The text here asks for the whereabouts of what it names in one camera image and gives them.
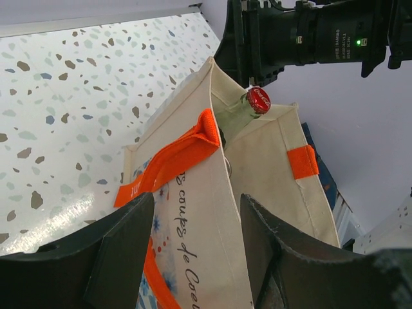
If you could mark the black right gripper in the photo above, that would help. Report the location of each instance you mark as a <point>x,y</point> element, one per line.
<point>261,38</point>

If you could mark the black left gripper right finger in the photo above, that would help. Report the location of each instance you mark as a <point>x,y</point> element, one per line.
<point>290,269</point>

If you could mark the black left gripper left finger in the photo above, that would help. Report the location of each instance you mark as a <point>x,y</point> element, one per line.
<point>98,266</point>

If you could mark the dark cola glass bottle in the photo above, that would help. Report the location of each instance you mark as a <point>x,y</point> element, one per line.
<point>231,120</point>

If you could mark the beige canvas bag orange handles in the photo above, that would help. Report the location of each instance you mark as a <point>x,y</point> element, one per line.
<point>196,254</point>

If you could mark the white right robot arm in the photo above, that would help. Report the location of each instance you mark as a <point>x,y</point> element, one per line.
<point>367,32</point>

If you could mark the dark blue denim cloth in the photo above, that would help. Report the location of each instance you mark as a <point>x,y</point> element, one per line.
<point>325,177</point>

